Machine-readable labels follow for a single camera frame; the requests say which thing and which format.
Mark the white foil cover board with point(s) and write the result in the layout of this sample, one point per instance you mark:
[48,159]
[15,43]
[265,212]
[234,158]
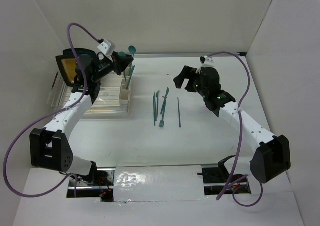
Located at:
[158,184]

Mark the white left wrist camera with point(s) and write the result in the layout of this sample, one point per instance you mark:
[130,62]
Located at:
[106,47]

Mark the white near utensil caddy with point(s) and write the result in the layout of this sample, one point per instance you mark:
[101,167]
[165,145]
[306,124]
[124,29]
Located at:
[125,94]

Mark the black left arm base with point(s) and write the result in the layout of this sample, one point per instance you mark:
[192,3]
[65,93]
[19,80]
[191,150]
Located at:
[102,188]

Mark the white utensil caddy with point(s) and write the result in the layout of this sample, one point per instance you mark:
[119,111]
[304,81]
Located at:
[125,94]
[126,72]

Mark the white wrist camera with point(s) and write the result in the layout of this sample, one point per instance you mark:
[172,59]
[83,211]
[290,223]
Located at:
[207,62]
[106,47]

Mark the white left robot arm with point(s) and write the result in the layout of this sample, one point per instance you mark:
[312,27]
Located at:
[49,146]

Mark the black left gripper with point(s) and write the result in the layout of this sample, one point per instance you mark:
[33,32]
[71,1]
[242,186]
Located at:
[119,63]

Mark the teal plastic spoon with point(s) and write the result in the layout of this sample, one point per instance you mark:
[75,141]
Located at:
[132,50]
[122,55]

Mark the white wire dish rack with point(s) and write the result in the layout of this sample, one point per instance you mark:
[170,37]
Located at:
[104,96]

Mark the white far utensil caddy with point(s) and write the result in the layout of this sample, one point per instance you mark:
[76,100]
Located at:
[126,72]

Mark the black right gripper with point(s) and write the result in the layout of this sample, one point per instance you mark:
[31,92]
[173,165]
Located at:
[189,73]

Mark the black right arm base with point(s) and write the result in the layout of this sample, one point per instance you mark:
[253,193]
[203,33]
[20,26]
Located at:
[215,178]

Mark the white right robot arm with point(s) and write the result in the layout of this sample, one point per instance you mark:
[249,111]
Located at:
[271,153]

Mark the teal square plate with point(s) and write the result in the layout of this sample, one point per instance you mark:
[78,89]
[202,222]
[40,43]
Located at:
[79,51]

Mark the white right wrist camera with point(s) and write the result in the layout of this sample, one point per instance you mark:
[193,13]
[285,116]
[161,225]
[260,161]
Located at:
[207,62]

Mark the black yellow square plate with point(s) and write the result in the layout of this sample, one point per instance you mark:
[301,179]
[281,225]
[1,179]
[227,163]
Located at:
[69,70]

